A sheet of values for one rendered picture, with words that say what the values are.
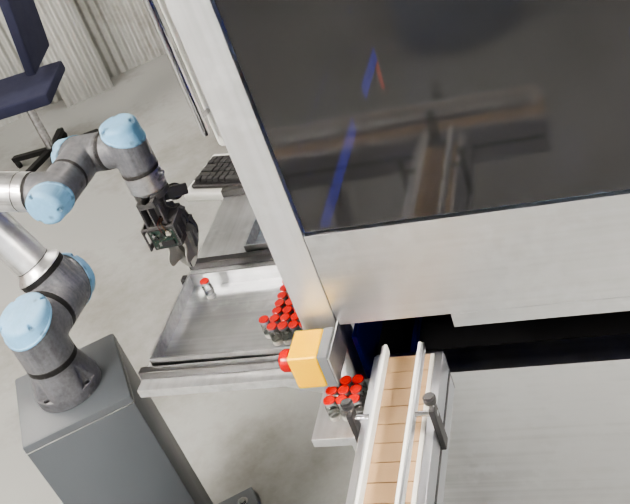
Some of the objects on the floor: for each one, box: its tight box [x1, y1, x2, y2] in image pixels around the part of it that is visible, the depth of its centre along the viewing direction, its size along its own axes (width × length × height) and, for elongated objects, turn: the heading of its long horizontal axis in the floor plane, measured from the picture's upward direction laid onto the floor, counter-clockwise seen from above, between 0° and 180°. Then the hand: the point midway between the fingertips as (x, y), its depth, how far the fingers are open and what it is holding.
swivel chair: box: [0, 0, 99, 172], centre depth 468 cm, size 54×52×94 cm
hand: (190, 259), depth 194 cm, fingers closed
